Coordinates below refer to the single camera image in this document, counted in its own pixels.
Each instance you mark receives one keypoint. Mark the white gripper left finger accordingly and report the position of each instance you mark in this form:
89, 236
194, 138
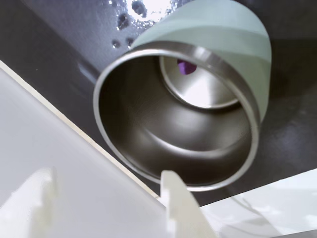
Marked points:
29, 210

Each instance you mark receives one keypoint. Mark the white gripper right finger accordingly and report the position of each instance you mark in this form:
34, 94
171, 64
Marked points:
182, 213

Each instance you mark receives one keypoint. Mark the purple pen grip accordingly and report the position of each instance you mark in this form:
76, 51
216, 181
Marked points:
186, 67

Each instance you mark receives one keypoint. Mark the pale green steel cup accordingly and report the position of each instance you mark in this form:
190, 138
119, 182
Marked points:
173, 129

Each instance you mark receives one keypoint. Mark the black table mat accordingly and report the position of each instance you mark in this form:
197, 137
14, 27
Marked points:
62, 37

